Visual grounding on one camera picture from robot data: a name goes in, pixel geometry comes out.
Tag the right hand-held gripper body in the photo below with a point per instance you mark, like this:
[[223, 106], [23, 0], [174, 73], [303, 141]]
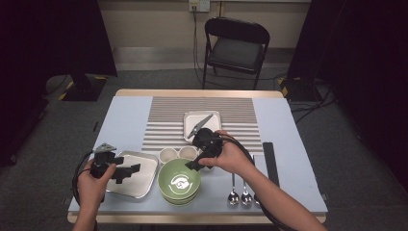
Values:
[[208, 142]]

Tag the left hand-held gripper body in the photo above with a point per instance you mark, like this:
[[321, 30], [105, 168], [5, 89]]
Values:
[[102, 160]]

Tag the white square plate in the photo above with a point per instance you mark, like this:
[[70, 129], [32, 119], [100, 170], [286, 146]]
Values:
[[213, 128]]

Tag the green bowl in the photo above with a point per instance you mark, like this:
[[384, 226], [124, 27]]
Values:
[[171, 173], [179, 198], [179, 203]]

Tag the row of black chopsticks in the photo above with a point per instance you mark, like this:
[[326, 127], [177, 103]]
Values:
[[269, 160]]

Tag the person's right hand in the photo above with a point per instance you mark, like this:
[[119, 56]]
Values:
[[229, 159]]

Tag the person's left hand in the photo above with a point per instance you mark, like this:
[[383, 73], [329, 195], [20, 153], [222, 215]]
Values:
[[93, 191]]

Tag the white cup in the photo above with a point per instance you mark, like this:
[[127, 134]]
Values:
[[187, 153], [167, 154]]

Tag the silver metal tray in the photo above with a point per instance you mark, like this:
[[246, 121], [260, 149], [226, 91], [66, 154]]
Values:
[[144, 174]]

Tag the light blue table cover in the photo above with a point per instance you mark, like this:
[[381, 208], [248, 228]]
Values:
[[128, 122]]

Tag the brown striped placemat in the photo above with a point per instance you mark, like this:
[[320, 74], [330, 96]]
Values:
[[166, 112]]

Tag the wooden table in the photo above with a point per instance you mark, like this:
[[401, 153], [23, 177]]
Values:
[[192, 93]]

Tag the black stand base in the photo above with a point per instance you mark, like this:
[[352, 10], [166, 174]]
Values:
[[296, 89], [83, 88]]

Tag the black folding chair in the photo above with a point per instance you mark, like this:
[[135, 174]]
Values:
[[237, 51]]

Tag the round grey base plate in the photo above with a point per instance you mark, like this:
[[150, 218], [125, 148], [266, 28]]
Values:
[[56, 85]]

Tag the white wall socket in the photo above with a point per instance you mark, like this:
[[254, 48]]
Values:
[[203, 5]]

